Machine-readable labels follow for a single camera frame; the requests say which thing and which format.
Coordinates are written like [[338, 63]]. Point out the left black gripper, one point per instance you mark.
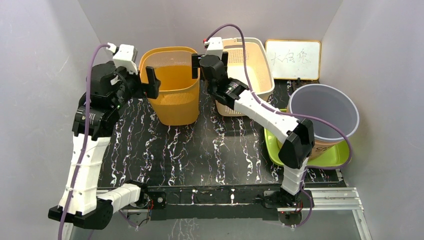
[[152, 89]]

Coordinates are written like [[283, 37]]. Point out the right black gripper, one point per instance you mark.
[[196, 58]]

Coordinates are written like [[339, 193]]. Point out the orange mesh basket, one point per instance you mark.
[[178, 99]]

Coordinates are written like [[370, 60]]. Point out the cream perforated basket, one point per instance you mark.
[[257, 65]]

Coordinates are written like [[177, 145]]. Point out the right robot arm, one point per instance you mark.
[[295, 135]]

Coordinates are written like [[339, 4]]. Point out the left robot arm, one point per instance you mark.
[[92, 130]]

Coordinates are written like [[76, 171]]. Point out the small whiteboard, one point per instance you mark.
[[294, 59]]

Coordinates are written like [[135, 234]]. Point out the grey and tan bucket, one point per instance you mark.
[[328, 104]]

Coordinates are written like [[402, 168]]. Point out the green plastic tray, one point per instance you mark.
[[324, 154]]

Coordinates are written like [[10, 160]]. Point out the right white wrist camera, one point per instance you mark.
[[214, 47]]

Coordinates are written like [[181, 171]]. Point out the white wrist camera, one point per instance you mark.
[[214, 47], [124, 56]]

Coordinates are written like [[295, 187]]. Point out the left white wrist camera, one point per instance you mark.
[[124, 56]]

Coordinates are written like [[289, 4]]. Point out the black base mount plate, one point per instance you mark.
[[242, 201]]

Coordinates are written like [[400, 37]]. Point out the aluminium rail frame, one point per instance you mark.
[[325, 199]]

